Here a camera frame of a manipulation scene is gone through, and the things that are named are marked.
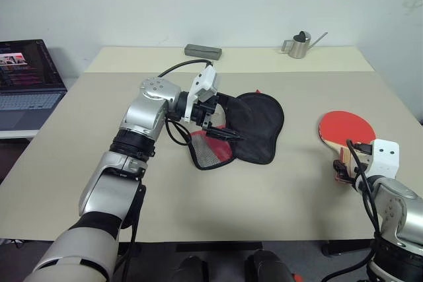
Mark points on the white side table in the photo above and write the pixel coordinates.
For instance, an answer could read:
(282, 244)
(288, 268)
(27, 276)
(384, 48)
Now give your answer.
(16, 133)

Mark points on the dark rounded shape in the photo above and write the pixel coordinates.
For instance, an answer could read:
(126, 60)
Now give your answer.
(267, 267)

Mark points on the small metal watering can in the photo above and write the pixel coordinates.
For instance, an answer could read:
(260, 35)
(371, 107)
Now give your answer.
(299, 47)

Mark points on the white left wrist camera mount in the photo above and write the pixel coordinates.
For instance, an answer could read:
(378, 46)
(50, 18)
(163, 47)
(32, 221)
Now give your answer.
(206, 80)

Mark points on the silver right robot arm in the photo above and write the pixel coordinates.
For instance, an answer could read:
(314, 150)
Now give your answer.
(400, 216)

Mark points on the red and black paddle case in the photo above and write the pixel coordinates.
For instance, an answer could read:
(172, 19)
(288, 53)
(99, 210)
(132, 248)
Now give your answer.
(257, 126)

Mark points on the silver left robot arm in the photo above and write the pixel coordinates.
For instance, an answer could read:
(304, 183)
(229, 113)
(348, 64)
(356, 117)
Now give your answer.
(109, 193)

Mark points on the black table foot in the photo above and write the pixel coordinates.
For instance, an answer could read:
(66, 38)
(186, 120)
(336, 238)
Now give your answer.
(347, 247)

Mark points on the open grey laptop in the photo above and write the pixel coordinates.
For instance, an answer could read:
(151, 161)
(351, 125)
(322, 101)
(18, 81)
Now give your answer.
(26, 97)

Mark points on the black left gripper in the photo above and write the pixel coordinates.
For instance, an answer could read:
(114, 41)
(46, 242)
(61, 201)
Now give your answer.
(204, 113)

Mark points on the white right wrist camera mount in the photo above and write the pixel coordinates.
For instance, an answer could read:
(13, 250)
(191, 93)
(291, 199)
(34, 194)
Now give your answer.
(385, 160)

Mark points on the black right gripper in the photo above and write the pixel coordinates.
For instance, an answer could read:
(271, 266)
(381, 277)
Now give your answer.
(353, 178)

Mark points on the red table tennis paddle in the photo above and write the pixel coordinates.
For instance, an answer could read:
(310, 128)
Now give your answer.
(347, 126)

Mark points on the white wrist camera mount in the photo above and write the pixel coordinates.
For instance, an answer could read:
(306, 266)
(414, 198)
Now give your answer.
(385, 160)
(206, 80)

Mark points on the black table crossbar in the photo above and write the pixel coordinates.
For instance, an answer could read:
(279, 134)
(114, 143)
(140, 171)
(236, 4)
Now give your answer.
(218, 246)

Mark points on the grey rectangular box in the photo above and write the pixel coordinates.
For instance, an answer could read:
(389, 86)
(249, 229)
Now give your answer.
(203, 52)

